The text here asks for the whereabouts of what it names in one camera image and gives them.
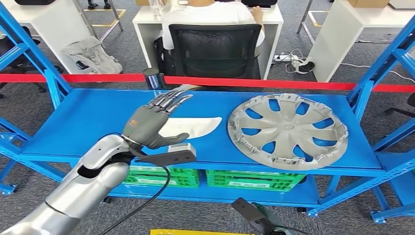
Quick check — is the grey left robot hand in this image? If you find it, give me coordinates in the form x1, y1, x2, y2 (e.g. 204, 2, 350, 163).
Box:
121, 90, 194, 150

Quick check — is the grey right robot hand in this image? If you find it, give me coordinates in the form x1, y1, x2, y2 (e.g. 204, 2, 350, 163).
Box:
254, 202, 286, 235

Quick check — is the white curved plastic part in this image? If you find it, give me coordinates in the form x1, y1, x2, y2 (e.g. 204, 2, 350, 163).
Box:
158, 117, 223, 141

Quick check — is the blue metal shelf rack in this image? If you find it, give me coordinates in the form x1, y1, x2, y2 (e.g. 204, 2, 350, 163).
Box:
0, 159, 18, 196
0, 1, 415, 218
370, 152, 415, 224

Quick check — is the red barrier belt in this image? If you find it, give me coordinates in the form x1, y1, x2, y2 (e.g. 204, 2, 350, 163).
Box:
163, 76, 415, 93
0, 73, 145, 83

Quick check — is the grey backpack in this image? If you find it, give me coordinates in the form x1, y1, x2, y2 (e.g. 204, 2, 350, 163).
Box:
61, 36, 124, 75

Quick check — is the silver wheel hubcap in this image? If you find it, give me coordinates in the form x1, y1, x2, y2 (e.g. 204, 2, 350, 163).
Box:
227, 93, 349, 171

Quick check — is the black office chair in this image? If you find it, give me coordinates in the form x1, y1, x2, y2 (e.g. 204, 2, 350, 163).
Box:
155, 23, 263, 81
0, 27, 64, 98
384, 93, 415, 119

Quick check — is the clear plastic container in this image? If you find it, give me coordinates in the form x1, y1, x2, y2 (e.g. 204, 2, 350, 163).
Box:
149, 0, 164, 18

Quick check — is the black power adapter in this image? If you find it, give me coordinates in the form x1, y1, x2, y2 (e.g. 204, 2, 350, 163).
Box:
293, 60, 315, 74

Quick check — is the white power strip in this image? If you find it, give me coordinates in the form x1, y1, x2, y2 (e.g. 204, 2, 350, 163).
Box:
273, 53, 300, 63

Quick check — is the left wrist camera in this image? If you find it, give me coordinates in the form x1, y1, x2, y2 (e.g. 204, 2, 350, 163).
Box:
168, 142, 196, 154

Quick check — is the black belt stanchion post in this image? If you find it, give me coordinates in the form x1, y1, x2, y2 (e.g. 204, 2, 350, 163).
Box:
143, 67, 165, 91

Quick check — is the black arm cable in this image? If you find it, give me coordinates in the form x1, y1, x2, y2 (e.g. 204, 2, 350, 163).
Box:
97, 164, 172, 235

